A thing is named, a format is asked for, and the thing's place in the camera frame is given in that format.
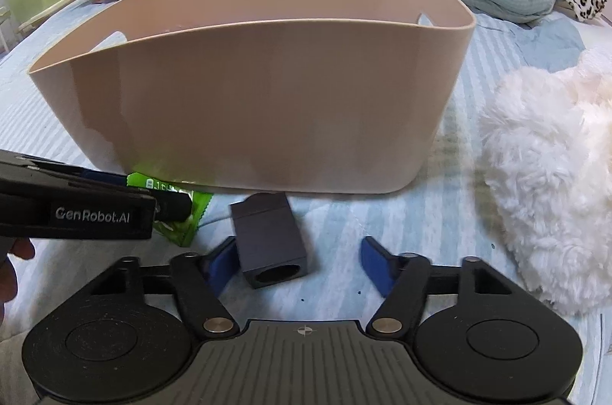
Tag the beige plastic storage basket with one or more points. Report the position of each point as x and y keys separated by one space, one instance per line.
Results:
x=309 y=96

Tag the white fluffy plush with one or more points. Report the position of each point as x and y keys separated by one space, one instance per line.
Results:
x=546 y=157

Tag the green wrapper packet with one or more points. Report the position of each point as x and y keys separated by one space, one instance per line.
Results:
x=179 y=233

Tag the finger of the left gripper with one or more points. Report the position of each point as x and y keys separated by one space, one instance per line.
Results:
x=61 y=169
x=171 y=206

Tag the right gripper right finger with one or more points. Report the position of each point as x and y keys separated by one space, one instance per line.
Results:
x=402 y=282

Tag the dark box with hole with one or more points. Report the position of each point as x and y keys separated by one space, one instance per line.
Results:
x=270 y=245

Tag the person's hand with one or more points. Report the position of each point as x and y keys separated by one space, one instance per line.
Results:
x=22 y=249

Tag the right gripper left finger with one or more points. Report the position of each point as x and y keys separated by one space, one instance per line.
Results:
x=198 y=281

